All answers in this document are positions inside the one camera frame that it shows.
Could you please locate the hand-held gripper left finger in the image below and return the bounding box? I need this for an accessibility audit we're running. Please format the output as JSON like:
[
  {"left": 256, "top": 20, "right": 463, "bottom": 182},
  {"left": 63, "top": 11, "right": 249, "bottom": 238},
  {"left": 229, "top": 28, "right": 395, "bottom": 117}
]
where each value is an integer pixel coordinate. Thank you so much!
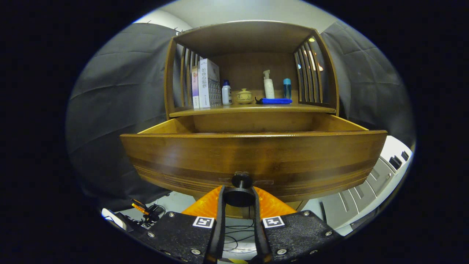
[{"left": 136, "top": 185, "right": 226, "bottom": 264}]

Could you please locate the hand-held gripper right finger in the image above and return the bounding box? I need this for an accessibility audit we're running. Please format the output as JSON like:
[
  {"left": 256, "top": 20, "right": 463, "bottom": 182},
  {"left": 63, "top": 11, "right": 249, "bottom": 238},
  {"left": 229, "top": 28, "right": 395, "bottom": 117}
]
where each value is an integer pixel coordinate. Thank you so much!
[{"left": 251, "top": 186, "right": 344, "bottom": 264}]

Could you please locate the black round drawer knob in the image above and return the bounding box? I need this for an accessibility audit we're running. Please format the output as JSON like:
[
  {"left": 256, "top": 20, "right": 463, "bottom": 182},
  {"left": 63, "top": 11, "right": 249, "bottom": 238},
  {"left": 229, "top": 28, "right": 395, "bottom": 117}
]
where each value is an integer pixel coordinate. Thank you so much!
[{"left": 224, "top": 172, "right": 256, "bottom": 208}]

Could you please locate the brown wooden drawer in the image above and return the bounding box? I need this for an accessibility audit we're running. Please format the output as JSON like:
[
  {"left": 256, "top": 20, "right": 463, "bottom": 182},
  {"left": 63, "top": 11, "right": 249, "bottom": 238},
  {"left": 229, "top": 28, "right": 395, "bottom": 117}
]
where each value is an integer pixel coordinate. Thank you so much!
[{"left": 120, "top": 113, "right": 388, "bottom": 203}]

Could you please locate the white plastic drawer unit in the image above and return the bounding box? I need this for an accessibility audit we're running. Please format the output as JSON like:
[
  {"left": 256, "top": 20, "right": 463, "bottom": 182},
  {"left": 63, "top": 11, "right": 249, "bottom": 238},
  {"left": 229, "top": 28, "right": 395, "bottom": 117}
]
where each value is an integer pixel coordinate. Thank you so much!
[{"left": 302, "top": 136, "right": 414, "bottom": 237}]

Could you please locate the wooden countertop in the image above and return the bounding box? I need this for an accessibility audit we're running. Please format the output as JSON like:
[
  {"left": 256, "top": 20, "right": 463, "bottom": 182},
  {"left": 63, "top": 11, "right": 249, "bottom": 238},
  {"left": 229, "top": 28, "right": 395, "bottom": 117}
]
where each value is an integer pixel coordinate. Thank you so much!
[{"left": 169, "top": 96, "right": 336, "bottom": 118}]

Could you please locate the brown wooden cabinet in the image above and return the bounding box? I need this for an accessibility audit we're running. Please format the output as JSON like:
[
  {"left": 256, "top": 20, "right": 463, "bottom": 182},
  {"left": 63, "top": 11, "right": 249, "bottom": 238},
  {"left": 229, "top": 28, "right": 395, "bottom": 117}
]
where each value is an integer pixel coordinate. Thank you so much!
[{"left": 164, "top": 20, "right": 340, "bottom": 220}]

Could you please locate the orange and black tool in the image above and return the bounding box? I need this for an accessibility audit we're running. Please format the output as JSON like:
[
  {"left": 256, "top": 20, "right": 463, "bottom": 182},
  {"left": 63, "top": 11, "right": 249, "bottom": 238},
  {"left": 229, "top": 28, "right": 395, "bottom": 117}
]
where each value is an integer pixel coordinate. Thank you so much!
[{"left": 131, "top": 199, "right": 162, "bottom": 226}]

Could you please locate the blue folded cloth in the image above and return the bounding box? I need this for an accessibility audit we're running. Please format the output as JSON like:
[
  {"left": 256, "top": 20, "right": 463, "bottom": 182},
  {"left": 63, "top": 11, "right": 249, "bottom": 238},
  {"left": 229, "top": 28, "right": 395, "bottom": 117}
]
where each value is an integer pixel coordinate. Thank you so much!
[{"left": 255, "top": 97, "right": 293, "bottom": 105}]

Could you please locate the white bottle with blue cap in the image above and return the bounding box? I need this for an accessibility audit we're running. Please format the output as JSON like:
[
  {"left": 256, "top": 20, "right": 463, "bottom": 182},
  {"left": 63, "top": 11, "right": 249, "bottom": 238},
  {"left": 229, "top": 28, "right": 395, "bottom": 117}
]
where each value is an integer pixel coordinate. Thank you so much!
[{"left": 222, "top": 80, "right": 232, "bottom": 106}]

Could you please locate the yellow lidded teacup with saucer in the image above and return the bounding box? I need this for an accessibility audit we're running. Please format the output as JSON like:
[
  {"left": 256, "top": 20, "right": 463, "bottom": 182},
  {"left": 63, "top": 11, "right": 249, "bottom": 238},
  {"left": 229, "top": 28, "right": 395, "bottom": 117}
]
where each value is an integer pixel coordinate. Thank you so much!
[{"left": 234, "top": 88, "right": 254, "bottom": 105}]

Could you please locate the thin pink book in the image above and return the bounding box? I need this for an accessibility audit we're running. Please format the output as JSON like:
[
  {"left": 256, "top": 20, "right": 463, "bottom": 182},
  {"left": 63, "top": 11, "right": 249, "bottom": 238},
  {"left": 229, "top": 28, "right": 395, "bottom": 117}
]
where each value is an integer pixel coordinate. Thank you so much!
[{"left": 192, "top": 65, "right": 200, "bottom": 109}]

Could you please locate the white pump bottle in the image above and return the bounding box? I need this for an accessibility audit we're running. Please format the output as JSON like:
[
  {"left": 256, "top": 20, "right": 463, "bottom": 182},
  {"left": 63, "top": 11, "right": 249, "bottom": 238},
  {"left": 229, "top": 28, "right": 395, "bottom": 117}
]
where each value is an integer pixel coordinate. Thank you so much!
[{"left": 263, "top": 70, "right": 275, "bottom": 99}]

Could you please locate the thick white book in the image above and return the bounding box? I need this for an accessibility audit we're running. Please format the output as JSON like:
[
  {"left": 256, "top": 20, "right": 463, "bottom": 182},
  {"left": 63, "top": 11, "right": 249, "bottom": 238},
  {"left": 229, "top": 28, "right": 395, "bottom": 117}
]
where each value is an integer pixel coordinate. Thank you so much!
[{"left": 198, "top": 58, "right": 222, "bottom": 108}]

